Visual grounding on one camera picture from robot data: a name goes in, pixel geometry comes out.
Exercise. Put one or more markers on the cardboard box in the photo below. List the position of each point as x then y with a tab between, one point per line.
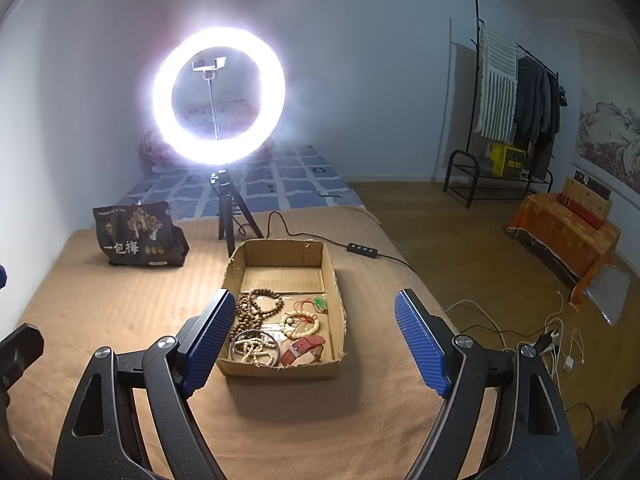
280	367

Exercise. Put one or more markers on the black snack bag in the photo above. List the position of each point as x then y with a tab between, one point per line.
135	240

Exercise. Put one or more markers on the black clothes rack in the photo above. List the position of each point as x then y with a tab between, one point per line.
462	152

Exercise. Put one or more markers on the blue bangle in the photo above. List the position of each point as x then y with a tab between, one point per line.
255	331

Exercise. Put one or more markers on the landscape wall painting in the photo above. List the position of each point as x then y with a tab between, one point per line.
610	130

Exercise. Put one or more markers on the dark hanging clothes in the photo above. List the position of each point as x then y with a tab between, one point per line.
535	100

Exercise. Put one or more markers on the striped towel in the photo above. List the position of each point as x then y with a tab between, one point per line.
495	85

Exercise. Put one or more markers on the blue patterned bedsheet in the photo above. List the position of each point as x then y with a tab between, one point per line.
290	180

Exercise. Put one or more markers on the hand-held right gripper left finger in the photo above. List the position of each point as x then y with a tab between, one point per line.
210	345

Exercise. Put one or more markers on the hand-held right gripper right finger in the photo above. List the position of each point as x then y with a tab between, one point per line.
420	345

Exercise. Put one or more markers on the table with orange cloth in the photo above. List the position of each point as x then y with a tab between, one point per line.
560	240

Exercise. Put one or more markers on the silver plastic bag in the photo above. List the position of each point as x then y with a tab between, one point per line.
607	295

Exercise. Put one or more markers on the power strip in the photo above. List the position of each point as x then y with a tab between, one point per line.
545	342

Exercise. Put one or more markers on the phone holder on pole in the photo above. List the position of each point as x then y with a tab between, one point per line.
210	64

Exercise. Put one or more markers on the wooden box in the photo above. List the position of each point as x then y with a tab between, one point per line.
585	200

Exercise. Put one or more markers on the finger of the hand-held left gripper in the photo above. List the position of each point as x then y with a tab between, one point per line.
2	277
22	350

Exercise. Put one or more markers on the yellow box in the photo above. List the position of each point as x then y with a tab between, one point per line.
507	160

